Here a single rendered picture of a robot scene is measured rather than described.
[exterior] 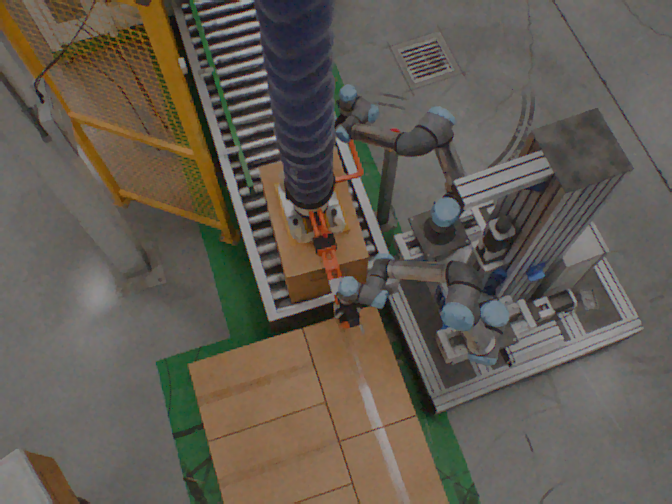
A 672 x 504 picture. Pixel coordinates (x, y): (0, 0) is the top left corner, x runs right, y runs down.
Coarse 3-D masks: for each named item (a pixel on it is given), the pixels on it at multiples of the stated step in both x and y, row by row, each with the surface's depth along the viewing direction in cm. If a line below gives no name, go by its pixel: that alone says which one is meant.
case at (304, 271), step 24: (264, 168) 351; (336, 168) 350; (264, 192) 354; (288, 240) 336; (336, 240) 336; (360, 240) 336; (288, 264) 332; (312, 264) 332; (360, 264) 339; (288, 288) 345; (312, 288) 353
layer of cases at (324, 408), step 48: (288, 336) 361; (336, 336) 361; (384, 336) 361; (240, 384) 352; (288, 384) 352; (336, 384) 352; (384, 384) 352; (240, 432) 343; (288, 432) 343; (336, 432) 344; (384, 432) 343; (240, 480) 335; (288, 480) 335; (336, 480) 335; (384, 480) 335; (432, 480) 335
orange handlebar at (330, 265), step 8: (352, 144) 339; (352, 152) 338; (360, 168) 334; (344, 176) 333; (352, 176) 333; (360, 176) 334; (312, 216) 325; (320, 216) 326; (312, 224) 325; (328, 264) 316; (336, 264) 316; (328, 272) 316; (336, 272) 316; (336, 304) 311
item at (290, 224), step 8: (280, 192) 343; (280, 200) 342; (288, 200) 341; (280, 208) 341; (296, 216) 338; (288, 224) 337; (296, 224) 335; (304, 224) 337; (288, 232) 336; (304, 232) 335; (296, 240) 334
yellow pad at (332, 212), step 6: (336, 192) 343; (330, 210) 339; (336, 210) 337; (342, 210) 340; (324, 216) 339; (330, 216) 338; (336, 216) 338; (342, 216) 338; (330, 222) 337; (348, 228) 336
